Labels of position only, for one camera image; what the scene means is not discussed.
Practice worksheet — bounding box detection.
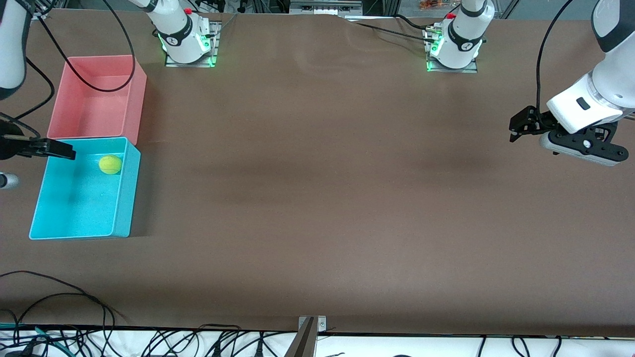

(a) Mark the yellow tennis ball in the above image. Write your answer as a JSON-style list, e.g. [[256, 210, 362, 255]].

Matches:
[[98, 155, 123, 176]]

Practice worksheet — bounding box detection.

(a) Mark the pink plastic bin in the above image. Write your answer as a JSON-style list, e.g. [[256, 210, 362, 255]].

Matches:
[[47, 55, 147, 145]]

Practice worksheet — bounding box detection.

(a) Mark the blue plastic bin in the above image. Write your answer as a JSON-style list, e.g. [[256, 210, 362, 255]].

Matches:
[[28, 137, 141, 240]]

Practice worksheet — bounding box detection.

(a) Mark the grey metal equipment box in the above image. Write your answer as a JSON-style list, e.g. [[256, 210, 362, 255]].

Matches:
[[289, 0, 363, 15]]

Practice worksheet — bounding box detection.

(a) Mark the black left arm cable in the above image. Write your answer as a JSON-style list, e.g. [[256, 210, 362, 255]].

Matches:
[[536, 0, 576, 124]]

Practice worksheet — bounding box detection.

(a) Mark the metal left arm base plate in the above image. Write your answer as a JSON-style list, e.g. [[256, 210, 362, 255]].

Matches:
[[426, 25, 479, 74]]

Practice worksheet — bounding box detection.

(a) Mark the long looping black cable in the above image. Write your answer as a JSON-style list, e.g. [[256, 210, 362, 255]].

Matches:
[[0, 270, 117, 343]]

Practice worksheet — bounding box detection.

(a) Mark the aluminium frame rail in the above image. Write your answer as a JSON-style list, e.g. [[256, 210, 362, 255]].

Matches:
[[30, 0, 54, 20]]

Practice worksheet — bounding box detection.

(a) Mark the black cable on table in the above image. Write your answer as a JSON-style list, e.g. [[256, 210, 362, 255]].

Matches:
[[355, 21, 437, 43], [394, 14, 432, 31]]

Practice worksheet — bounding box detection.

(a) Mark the teal cable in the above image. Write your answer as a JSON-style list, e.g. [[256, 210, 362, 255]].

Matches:
[[0, 322, 65, 350]]

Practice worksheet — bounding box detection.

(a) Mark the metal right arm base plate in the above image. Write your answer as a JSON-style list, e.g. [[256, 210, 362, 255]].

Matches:
[[165, 21, 222, 67]]

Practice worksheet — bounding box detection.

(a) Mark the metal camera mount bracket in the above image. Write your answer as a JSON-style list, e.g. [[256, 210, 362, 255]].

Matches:
[[284, 316, 327, 357]]

